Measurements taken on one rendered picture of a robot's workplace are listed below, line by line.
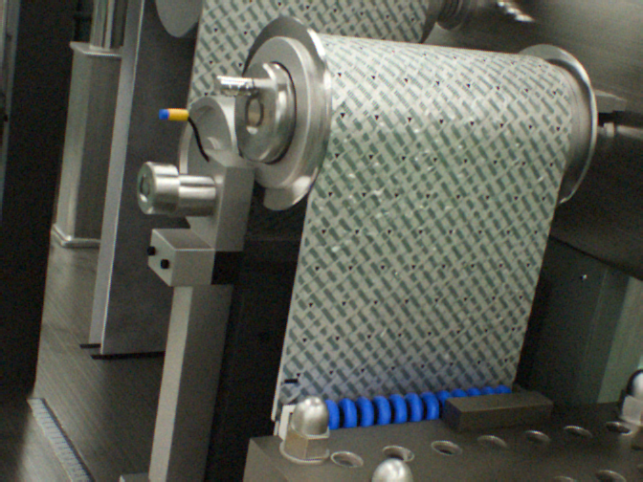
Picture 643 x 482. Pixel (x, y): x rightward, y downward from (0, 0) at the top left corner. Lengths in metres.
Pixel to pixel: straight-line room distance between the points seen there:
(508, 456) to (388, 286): 0.16
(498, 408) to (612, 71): 0.33
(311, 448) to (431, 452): 0.10
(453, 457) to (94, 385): 0.45
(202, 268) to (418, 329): 0.18
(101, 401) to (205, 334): 0.26
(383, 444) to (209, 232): 0.21
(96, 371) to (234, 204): 0.39
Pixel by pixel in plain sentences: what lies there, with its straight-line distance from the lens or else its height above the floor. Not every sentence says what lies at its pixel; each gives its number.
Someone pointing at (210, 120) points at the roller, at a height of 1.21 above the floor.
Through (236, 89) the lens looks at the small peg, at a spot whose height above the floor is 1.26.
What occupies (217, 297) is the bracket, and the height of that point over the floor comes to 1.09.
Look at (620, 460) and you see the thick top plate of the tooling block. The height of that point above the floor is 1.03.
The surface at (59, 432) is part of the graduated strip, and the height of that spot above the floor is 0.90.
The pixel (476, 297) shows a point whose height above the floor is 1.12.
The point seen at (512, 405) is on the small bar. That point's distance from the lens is 0.94.
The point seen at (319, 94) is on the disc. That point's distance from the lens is 0.81.
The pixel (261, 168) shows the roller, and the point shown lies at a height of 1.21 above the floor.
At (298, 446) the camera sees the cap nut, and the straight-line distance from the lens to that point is 0.81.
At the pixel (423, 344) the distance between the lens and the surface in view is 0.93.
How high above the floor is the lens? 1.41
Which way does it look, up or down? 17 degrees down
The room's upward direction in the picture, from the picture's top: 10 degrees clockwise
